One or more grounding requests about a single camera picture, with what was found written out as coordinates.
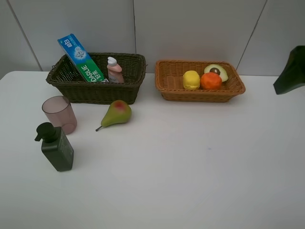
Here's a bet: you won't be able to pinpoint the green red pear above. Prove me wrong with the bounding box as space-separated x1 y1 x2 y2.
95 100 132 132

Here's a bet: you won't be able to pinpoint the yellow lemon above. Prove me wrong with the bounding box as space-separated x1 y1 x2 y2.
183 71 200 90

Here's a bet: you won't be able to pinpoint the pink bottle white cap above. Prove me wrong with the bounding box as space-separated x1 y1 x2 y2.
107 57 124 83

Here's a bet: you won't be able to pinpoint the orange tangerine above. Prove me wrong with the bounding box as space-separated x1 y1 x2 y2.
201 72 222 90

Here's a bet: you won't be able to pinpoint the halved avocado with pit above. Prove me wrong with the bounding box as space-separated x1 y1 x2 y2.
204 64 228 82

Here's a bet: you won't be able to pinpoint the translucent pink plastic cup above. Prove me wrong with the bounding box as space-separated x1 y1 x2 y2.
42 95 77 135

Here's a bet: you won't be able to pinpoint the dark green pump bottle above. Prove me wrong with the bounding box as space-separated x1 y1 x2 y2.
35 122 74 172

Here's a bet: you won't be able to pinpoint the blue green toothpaste box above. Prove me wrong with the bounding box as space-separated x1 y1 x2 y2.
58 33 109 83

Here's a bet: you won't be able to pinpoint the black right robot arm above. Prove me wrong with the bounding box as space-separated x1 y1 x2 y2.
273 45 305 95

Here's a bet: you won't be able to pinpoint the orange wicker basket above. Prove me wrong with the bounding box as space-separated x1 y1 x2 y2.
155 60 245 103

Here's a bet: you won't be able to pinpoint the dark brown wicker basket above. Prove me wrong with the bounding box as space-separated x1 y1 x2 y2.
46 52 146 104

